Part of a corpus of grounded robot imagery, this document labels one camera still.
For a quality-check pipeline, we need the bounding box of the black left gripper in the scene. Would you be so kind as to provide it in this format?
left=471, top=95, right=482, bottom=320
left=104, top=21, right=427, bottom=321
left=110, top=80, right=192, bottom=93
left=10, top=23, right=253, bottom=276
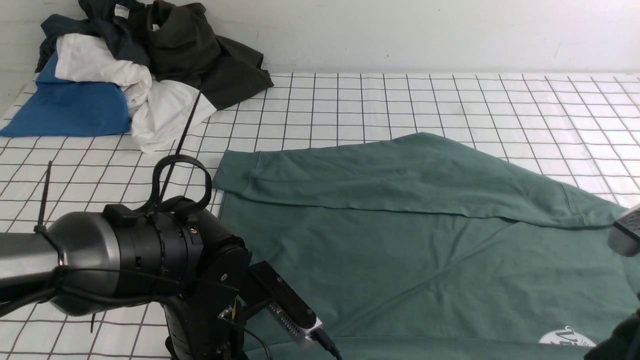
left=163, top=244, right=252, bottom=360

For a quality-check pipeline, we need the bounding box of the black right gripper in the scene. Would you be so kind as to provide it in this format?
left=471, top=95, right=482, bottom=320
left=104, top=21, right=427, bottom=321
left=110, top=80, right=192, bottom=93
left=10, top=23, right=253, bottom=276
left=583, top=310, right=640, bottom=360

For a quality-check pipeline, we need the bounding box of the green long sleeve shirt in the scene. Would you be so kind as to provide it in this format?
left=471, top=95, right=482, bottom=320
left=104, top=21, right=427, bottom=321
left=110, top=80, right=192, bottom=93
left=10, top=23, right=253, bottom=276
left=213, top=133, right=639, bottom=360

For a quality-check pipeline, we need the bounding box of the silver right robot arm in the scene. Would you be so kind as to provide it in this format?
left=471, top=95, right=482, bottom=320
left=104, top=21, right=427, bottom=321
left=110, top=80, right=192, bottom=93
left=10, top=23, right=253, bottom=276
left=583, top=205, right=640, bottom=360

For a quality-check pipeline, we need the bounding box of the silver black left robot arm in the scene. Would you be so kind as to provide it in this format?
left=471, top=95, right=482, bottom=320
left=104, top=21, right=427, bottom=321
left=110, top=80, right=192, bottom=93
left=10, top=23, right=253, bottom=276
left=1, top=199, right=251, bottom=360

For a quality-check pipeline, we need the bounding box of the white shirt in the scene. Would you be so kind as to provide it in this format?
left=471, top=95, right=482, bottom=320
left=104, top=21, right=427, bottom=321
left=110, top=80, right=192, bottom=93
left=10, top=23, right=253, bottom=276
left=55, top=33, right=217, bottom=153

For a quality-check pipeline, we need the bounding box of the blue shirt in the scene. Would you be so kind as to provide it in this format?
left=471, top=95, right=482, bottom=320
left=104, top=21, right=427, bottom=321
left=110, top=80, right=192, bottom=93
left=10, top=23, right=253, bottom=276
left=0, top=54, right=130, bottom=138

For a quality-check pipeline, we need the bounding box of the dark olive shirt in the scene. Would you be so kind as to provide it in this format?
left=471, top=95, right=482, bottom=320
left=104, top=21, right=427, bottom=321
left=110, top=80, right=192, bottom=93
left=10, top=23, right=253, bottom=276
left=137, top=0, right=274, bottom=110

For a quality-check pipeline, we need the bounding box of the dark navy shirt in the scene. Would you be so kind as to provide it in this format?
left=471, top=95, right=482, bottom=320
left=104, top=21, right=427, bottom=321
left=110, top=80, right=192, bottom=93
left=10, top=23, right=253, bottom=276
left=35, top=0, right=151, bottom=73

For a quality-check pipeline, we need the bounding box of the white grid tablecloth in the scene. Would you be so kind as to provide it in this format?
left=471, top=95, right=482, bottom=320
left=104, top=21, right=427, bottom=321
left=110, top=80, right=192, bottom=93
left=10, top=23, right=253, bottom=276
left=0, top=72, right=640, bottom=360

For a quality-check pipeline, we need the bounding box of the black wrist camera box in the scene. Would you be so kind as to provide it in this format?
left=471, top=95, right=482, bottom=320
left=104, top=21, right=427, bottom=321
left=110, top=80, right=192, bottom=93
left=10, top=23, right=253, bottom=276
left=240, top=260, right=323, bottom=349

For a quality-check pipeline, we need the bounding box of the black cable loop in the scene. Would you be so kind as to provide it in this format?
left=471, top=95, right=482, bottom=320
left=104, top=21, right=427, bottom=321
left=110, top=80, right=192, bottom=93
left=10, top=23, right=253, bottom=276
left=148, top=92, right=213, bottom=217

